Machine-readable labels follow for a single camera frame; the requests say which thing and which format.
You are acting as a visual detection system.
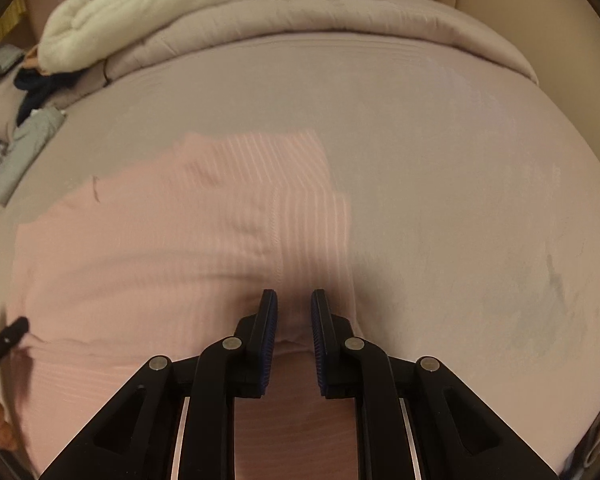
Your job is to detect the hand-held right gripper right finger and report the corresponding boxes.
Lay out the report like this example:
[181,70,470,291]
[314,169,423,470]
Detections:
[310,288,561,480]

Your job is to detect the pink knit sweater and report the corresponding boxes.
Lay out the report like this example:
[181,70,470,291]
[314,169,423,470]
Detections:
[7,129,362,480]

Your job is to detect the white plush goose toy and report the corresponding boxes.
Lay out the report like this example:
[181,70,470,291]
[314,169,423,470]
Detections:
[36,0,362,74]

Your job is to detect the grey folded garment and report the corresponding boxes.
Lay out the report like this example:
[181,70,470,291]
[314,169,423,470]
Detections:
[0,106,67,207]

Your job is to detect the straw tassel decoration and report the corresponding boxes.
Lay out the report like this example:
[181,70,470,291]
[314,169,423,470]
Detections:
[0,0,27,47]

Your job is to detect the dark navy clothes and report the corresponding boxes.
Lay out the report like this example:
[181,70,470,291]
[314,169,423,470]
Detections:
[12,66,89,127]

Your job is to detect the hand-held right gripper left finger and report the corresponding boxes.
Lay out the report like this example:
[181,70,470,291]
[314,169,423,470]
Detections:
[39,288,280,480]

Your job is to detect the striped dark folded garment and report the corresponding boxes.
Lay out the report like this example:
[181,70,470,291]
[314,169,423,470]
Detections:
[0,44,27,94]

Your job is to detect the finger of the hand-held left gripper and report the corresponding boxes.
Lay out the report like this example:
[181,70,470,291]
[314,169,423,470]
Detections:
[0,316,30,377]

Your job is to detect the mauve folded comforter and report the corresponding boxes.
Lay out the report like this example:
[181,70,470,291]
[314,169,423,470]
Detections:
[100,0,540,87]

